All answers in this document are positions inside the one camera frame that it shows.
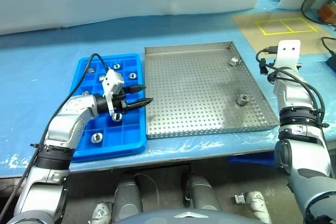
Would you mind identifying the blue compartment tray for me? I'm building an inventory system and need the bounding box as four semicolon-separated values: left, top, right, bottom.
70;52;148;163

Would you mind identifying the dark grey rounded leg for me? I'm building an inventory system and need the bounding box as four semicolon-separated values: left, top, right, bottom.
113;174;144;222
183;173;223;210

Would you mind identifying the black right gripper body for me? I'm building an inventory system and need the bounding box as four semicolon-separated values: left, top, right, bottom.
258;58;269;76

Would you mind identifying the blue crate under table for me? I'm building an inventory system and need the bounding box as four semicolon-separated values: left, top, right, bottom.
228;154;275;166

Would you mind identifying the white robot foot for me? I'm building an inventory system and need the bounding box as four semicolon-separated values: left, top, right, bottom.
90;202;113;222
245;191;271;222

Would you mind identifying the brown cardboard mat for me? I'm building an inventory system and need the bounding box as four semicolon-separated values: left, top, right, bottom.
230;11;336;56

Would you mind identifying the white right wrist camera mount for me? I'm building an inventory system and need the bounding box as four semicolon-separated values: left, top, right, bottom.
274;39;302;71

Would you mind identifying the brown block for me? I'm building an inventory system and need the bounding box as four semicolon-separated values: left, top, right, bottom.
317;4;336;24

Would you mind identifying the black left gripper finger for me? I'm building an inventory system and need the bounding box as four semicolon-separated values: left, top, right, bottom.
123;84;147;94
127;98;154;109

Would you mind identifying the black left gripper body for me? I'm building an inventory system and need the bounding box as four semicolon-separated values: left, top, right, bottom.
112;90;130;114

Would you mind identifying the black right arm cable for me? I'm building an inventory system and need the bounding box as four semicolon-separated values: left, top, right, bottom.
256;46;331;129

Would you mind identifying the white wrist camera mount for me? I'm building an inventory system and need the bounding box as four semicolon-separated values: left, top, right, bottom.
274;39;302;71
101;69;124;116

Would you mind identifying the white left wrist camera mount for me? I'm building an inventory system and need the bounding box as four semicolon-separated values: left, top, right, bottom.
101;69;124;116

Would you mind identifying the blue-grey robot chest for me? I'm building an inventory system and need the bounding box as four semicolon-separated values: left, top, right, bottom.
111;207;221;224

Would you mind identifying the black device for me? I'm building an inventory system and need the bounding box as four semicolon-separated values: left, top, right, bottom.
325;55;336;72

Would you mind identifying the perforated metal tray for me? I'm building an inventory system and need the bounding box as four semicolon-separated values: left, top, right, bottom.
143;41;280;140

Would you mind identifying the black looped cable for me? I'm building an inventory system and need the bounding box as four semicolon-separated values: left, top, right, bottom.
301;0;336;27

